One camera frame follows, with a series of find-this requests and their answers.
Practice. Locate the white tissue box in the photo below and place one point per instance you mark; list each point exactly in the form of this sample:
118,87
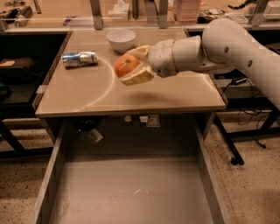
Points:
121,10

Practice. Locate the orange fruit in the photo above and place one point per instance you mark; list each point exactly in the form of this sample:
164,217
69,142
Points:
125,64

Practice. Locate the open grey metal drawer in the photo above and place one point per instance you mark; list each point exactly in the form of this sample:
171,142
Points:
134,175

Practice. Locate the black power adapter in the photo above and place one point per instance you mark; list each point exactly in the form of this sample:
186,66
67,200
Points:
238,80

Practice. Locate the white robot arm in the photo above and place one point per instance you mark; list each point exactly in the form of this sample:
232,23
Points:
223,45

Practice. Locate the white ceramic bowl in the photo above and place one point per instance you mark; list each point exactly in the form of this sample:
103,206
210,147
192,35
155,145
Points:
121,40

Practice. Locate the black desk left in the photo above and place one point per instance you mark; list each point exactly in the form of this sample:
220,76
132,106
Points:
36,55

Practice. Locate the crushed blue silver can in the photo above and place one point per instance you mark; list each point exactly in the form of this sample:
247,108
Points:
79,59

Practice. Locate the black desk frame right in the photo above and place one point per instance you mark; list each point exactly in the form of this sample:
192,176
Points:
265,130

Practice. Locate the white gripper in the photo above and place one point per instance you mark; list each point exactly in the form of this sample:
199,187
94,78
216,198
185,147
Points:
161,58

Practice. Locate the beige counter cabinet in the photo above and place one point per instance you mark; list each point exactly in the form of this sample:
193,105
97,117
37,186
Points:
96,91

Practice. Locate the pink stacked trays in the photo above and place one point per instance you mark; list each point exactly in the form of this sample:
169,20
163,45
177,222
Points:
186,11

